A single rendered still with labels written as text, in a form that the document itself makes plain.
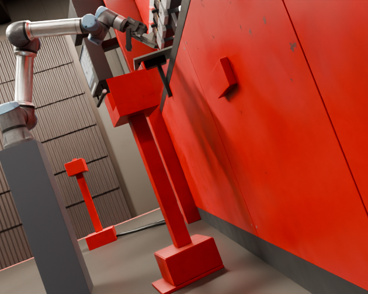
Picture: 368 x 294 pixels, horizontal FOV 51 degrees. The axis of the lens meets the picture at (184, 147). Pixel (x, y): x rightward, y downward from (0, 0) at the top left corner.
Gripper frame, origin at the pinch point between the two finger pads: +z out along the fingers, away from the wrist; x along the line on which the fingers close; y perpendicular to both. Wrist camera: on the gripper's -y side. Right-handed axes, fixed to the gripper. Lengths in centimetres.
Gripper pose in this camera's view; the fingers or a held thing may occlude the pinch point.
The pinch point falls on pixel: (155, 46)
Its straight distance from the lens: 211.5
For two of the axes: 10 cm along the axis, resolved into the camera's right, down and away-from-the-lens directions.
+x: 0.3, 0.1, 10.0
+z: 8.8, 4.8, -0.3
